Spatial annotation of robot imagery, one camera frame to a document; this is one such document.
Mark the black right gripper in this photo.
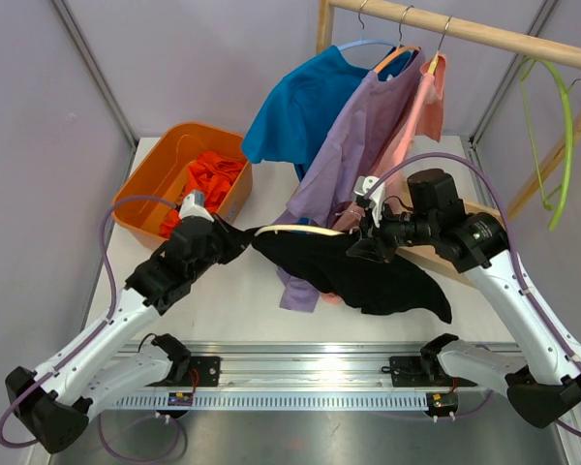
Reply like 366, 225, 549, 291
349, 200, 439, 263

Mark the black t shirt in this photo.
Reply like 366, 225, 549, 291
252, 232, 452, 324

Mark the white hanger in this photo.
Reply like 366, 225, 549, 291
254, 210, 360, 238

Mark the orange t shirt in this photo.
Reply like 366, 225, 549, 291
160, 150, 251, 223

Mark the lime green hanger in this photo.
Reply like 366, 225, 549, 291
508, 57, 581, 231

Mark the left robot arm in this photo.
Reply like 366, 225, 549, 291
5, 216, 253, 453

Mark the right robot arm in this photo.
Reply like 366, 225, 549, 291
348, 169, 581, 428

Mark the lilac t shirt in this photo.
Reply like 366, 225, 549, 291
275, 47, 427, 314

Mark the pink t shirt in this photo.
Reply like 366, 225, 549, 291
317, 53, 450, 306

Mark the blue t shirt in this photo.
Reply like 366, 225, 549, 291
241, 46, 417, 233

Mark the cream yellow hanger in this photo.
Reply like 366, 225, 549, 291
427, 16, 452, 76

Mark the orange brown hanger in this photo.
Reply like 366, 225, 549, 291
373, 5, 422, 74

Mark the light blue hanger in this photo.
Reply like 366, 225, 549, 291
337, 0, 395, 51

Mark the orange plastic basket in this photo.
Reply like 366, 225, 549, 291
113, 122, 253, 249

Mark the wooden clothes rack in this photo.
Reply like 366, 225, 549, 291
316, 1, 581, 287

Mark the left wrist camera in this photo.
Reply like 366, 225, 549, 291
178, 190, 214, 222

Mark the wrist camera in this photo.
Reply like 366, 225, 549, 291
353, 175, 385, 228
178, 190, 214, 222

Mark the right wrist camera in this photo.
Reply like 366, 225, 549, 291
353, 175, 385, 228

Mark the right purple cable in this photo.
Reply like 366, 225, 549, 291
362, 152, 581, 442

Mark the purple cable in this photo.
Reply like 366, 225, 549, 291
362, 152, 581, 442
0, 195, 190, 460

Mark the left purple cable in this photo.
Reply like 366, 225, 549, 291
0, 195, 190, 460

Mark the aluminium mounting rail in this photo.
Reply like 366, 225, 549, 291
28, 341, 581, 465

